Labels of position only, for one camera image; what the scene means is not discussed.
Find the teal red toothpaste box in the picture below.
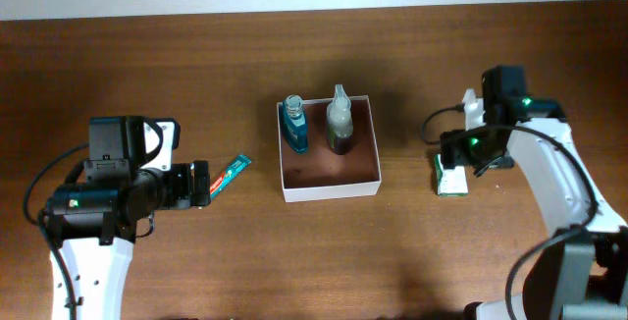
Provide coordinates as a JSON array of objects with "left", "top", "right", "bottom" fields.
[{"left": 209, "top": 154, "right": 252, "bottom": 200}]

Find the teal mouthwash bottle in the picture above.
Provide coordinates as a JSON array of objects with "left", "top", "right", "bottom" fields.
[{"left": 281, "top": 94, "right": 308, "bottom": 154}]

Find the clear purple liquid bottle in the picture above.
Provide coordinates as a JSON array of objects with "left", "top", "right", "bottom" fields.
[{"left": 326, "top": 84, "right": 353, "bottom": 155}]

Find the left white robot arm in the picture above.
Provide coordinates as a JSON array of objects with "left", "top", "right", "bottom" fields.
[{"left": 38, "top": 160, "right": 211, "bottom": 319}]

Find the white open cardboard box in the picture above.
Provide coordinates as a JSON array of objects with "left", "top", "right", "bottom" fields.
[{"left": 278, "top": 95, "right": 382, "bottom": 202}]

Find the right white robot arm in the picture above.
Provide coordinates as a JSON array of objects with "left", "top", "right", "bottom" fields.
[{"left": 436, "top": 96, "right": 627, "bottom": 319}]

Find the green white soap box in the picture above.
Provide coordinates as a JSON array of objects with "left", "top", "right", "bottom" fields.
[{"left": 434, "top": 154, "right": 469, "bottom": 196}]

